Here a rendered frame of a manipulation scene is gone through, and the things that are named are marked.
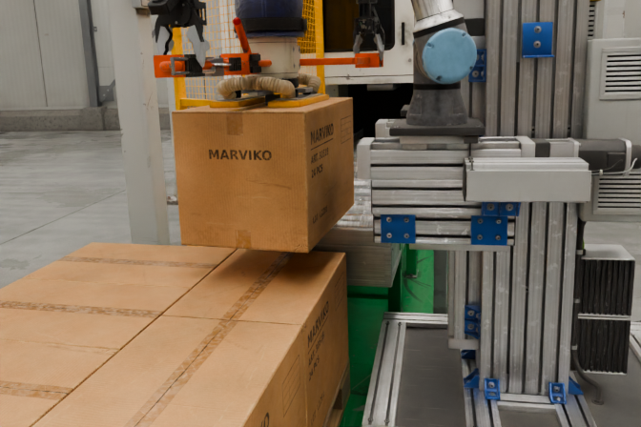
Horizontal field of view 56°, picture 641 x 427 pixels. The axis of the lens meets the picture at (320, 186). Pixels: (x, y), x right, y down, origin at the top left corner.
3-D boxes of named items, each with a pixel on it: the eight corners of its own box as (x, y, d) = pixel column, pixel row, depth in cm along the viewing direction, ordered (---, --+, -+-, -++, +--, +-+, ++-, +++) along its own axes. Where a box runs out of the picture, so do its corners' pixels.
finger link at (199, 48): (221, 61, 141) (205, 24, 140) (210, 62, 135) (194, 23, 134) (211, 67, 142) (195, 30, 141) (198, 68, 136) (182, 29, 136)
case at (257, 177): (255, 200, 239) (250, 97, 231) (354, 204, 228) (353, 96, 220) (180, 245, 182) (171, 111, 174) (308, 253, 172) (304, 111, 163)
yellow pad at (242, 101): (251, 100, 217) (250, 86, 216) (277, 100, 215) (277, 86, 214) (209, 108, 185) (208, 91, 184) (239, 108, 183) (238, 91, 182)
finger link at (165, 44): (174, 68, 144) (185, 30, 142) (161, 68, 139) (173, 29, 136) (163, 63, 145) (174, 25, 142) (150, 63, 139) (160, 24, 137)
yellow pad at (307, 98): (301, 100, 212) (300, 85, 211) (329, 99, 210) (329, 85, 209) (267, 108, 180) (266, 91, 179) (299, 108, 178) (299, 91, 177)
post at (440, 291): (433, 321, 281) (434, 104, 261) (447, 322, 280) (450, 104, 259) (432, 327, 275) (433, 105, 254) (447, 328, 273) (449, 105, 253)
